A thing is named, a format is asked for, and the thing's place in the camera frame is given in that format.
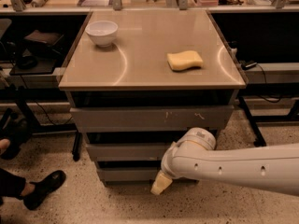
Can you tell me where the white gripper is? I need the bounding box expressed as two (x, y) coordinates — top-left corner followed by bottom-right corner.
(150, 142), (182, 195)

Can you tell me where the grey drawer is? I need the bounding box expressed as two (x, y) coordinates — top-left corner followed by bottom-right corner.
(97, 168), (159, 182)
(70, 105), (234, 133)
(86, 143), (170, 161)

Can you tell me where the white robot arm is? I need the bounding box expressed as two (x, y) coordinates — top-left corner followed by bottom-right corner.
(151, 128), (299, 196)

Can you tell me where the grey bottom drawer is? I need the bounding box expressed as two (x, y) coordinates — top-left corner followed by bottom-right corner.
(97, 168), (159, 182)

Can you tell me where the grey drawer cabinet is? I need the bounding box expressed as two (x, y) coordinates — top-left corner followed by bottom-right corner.
(58, 9), (248, 187)

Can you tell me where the grey top drawer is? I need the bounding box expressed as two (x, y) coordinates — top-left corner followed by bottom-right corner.
(70, 105), (234, 133)

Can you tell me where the black table leg left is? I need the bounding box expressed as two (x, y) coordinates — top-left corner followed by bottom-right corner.
(72, 132), (82, 161)

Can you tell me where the black table leg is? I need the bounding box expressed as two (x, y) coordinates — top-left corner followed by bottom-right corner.
(238, 96), (266, 147)
(72, 132), (82, 161)

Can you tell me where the black table leg right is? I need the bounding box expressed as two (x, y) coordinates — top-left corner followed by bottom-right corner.
(238, 96), (266, 147)

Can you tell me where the black leather shoe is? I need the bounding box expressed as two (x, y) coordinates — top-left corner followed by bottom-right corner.
(22, 170), (66, 210)

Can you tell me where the yellow sponge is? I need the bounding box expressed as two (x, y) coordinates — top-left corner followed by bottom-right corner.
(167, 50), (204, 71)

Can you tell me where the black power adapter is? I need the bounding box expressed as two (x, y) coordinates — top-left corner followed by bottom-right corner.
(241, 61), (257, 70)

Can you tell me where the person's dark trouser leg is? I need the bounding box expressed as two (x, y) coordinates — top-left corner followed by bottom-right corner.
(0, 168), (26, 199)

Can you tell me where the white ceramic bowl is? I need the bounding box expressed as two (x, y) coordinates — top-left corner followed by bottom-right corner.
(85, 21), (119, 47)

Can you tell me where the dark box on shelf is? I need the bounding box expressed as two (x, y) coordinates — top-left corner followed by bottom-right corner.
(23, 30), (64, 58)

